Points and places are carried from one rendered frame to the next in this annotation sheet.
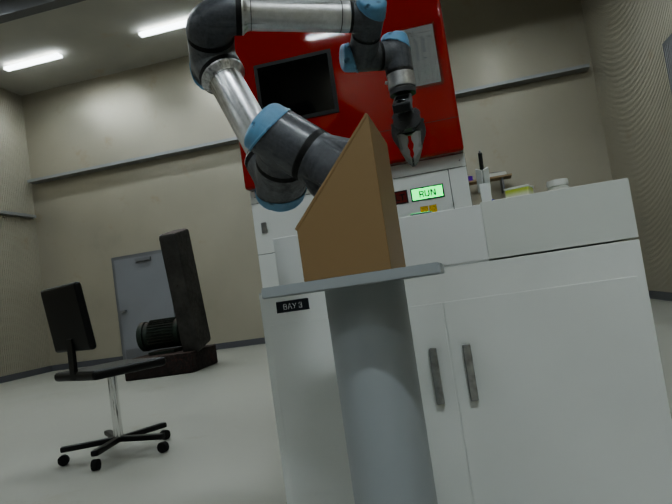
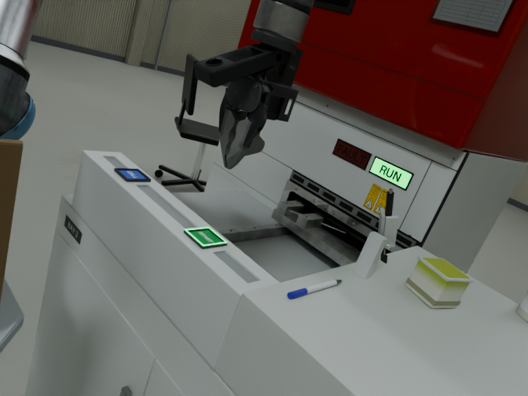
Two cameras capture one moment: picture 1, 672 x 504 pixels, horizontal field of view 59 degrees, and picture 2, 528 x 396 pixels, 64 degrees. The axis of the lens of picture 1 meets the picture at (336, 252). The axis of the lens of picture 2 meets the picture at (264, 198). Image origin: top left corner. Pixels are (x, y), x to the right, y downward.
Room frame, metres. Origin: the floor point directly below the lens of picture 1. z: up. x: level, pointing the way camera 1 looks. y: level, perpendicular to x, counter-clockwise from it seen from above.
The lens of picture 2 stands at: (1.01, -0.60, 1.29)
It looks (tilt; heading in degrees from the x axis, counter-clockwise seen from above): 18 degrees down; 27
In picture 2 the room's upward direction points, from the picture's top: 20 degrees clockwise
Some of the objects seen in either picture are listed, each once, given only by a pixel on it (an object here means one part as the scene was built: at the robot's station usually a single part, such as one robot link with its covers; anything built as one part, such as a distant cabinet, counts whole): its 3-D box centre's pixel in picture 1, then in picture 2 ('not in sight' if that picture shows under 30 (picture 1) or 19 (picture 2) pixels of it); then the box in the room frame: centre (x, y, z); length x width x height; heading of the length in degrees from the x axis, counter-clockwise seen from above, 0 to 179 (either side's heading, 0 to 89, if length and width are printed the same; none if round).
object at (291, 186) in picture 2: not in sight; (337, 226); (2.14, -0.28, 0.89); 0.44 x 0.02 x 0.10; 79
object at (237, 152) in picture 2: (417, 149); (250, 145); (1.58, -0.26, 1.14); 0.06 x 0.03 x 0.09; 169
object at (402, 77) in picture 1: (400, 83); (278, 23); (1.58, -0.24, 1.33); 0.08 x 0.08 x 0.05
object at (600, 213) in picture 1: (540, 228); (416, 349); (1.76, -0.61, 0.89); 0.62 x 0.35 x 0.14; 169
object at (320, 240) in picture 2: not in sight; (327, 243); (2.06, -0.29, 0.87); 0.36 x 0.08 x 0.03; 79
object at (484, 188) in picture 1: (484, 190); (379, 243); (1.77, -0.47, 1.03); 0.06 x 0.04 x 0.13; 169
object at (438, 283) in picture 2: (520, 198); (438, 282); (1.82, -0.59, 1.00); 0.07 x 0.07 x 0.07; 59
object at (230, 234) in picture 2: not in sight; (241, 234); (1.89, -0.12, 0.84); 0.50 x 0.02 x 0.03; 169
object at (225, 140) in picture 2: (406, 151); (237, 138); (1.58, -0.23, 1.14); 0.06 x 0.03 x 0.09; 169
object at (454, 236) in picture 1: (378, 249); (157, 237); (1.59, -0.11, 0.89); 0.55 x 0.09 x 0.14; 79
